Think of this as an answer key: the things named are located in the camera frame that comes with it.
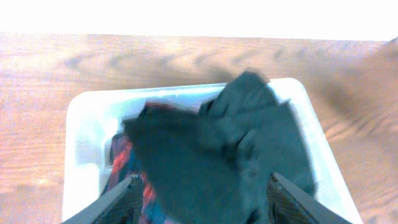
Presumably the red navy plaid shirt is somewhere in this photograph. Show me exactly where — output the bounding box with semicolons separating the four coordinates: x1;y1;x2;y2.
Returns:
103;103;208;223

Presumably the clear plastic storage bin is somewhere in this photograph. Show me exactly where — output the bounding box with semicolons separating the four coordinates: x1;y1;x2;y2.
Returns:
62;78;362;223

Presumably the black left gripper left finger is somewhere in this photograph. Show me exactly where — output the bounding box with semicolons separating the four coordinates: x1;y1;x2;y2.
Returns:
63;174;144;224

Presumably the large black garment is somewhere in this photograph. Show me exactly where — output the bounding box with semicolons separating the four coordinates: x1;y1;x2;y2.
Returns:
124;72;316;223

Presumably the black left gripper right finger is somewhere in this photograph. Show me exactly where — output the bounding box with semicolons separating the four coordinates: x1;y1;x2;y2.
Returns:
266;172;350;224

